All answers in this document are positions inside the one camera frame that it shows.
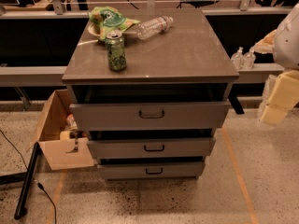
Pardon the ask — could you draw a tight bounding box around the black monitor stand bar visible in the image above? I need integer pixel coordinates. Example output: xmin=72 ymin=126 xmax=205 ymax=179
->
xmin=14 ymin=142 xmax=40 ymax=220

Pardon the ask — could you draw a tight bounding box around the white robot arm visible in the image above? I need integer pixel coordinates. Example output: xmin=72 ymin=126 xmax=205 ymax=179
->
xmin=254 ymin=4 xmax=299 ymax=130

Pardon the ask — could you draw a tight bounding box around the green soda can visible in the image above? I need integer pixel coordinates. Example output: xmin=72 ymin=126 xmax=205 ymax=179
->
xmin=105 ymin=30 xmax=126 ymax=71

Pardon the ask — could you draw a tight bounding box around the right clear sanitizer bottle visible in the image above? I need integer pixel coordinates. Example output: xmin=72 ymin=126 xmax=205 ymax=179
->
xmin=242 ymin=47 xmax=256 ymax=69

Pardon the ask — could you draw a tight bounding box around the white paper bowl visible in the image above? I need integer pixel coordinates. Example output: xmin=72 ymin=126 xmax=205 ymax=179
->
xmin=88 ymin=23 xmax=105 ymax=42

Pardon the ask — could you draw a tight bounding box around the green rice chip bag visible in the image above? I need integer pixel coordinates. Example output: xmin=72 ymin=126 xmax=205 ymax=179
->
xmin=88 ymin=7 xmax=139 ymax=41

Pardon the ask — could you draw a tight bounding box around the grey drawer cabinet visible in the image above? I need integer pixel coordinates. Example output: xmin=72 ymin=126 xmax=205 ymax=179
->
xmin=63 ymin=9 xmax=239 ymax=167

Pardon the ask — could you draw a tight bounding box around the open cardboard box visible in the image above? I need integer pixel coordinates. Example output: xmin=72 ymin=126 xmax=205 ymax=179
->
xmin=30 ymin=90 xmax=93 ymax=170

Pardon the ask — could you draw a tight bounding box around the clear sanitizer bottle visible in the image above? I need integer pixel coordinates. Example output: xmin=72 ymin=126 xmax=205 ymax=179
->
xmin=231 ymin=47 xmax=243 ymax=69
xmin=242 ymin=47 xmax=256 ymax=69

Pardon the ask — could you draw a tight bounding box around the tape roll in box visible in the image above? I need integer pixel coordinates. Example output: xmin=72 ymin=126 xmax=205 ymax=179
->
xmin=60 ymin=131 xmax=71 ymax=140

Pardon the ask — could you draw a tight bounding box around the left clear sanitizer bottle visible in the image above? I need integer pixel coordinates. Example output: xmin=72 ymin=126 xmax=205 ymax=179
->
xmin=231 ymin=47 xmax=243 ymax=69

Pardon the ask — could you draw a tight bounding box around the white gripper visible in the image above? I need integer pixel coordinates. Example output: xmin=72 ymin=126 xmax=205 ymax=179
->
xmin=253 ymin=30 xmax=299 ymax=127

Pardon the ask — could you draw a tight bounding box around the clear plastic water bottle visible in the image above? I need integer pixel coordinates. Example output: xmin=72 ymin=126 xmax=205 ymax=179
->
xmin=125 ymin=16 xmax=174 ymax=40

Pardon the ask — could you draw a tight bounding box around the black floor cable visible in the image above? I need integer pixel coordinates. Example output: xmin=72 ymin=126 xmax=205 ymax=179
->
xmin=0 ymin=128 xmax=58 ymax=224

